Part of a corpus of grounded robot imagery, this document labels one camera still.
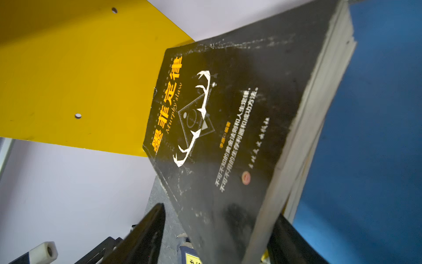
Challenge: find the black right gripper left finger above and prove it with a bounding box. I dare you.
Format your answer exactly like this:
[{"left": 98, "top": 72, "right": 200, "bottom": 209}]
[{"left": 102, "top": 203, "right": 166, "bottom": 264}]

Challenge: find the black deer cover book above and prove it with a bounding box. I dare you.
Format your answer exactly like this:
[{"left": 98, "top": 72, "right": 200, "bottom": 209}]
[{"left": 143, "top": 1, "right": 356, "bottom": 264}]

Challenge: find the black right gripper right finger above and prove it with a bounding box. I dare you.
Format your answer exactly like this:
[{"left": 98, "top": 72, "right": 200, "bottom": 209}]
[{"left": 267, "top": 214, "right": 328, "bottom": 264}]

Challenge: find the yellow wooden bookshelf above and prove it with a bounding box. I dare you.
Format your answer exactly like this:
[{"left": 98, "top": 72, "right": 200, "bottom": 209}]
[{"left": 0, "top": 0, "right": 422, "bottom": 264}]

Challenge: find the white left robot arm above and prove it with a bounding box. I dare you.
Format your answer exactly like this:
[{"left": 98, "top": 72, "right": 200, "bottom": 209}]
[{"left": 75, "top": 236, "right": 123, "bottom": 264}]

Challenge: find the navy book yellow label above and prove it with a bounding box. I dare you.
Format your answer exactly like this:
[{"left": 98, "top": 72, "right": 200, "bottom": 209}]
[{"left": 178, "top": 242, "right": 202, "bottom": 264}]

